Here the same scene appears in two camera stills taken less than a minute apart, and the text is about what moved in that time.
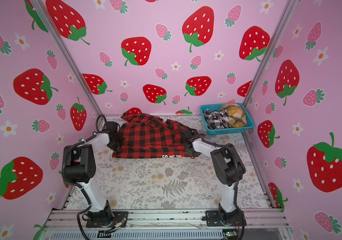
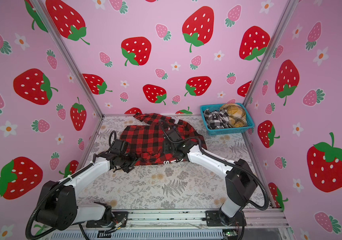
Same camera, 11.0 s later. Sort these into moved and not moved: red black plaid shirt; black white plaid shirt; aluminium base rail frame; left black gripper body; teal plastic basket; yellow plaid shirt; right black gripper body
Moved: left black gripper body; red black plaid shirt; right black gripper body
Not moved: aluminium base rail frame; yellow plaid shirt; black white plaid shirt; teal plastic basket
